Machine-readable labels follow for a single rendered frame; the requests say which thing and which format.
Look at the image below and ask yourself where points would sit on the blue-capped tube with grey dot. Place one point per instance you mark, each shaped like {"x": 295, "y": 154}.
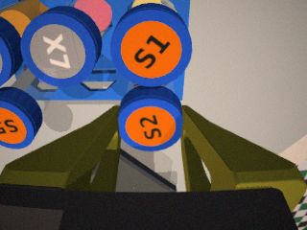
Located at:
{"x": 13, "y": 21}

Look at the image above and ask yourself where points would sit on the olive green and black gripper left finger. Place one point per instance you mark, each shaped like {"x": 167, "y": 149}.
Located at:
{"x": 69, "y": 161}

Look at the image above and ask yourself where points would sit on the blue sample tube rack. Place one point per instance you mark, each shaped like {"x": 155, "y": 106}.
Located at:
{"x": 118, "y": 89}

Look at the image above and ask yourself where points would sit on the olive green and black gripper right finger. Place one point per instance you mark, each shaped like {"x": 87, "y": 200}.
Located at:
{"x": 234, "y": 163}

